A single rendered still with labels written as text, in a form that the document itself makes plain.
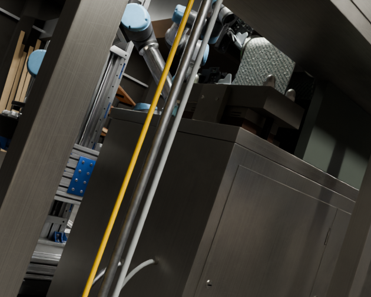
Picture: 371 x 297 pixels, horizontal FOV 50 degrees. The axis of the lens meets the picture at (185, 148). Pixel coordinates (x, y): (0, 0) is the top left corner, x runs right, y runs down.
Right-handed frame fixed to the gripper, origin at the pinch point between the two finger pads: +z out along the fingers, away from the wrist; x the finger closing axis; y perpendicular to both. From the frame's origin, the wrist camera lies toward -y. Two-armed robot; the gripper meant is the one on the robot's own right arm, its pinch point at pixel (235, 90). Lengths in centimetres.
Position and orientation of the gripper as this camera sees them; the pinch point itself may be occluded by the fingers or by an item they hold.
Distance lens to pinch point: 141.0
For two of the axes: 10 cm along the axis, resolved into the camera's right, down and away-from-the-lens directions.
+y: 3.3, -9.4, 0.8
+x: 7.2, 3.1, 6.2
